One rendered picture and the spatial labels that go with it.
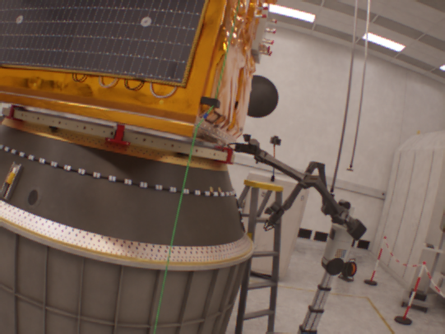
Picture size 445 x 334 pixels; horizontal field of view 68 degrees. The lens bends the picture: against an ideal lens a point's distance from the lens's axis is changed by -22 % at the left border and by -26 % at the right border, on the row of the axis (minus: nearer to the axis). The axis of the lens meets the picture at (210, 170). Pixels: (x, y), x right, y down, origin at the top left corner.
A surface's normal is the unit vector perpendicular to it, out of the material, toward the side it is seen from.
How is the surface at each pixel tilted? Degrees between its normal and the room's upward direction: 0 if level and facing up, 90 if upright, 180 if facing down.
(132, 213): 62
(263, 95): 90
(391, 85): 90
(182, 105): 97
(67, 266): 90
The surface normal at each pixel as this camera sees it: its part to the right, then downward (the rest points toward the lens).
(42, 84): -0.18, 0.21
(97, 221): 0.35, -0.36
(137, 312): 0.47, 0.15
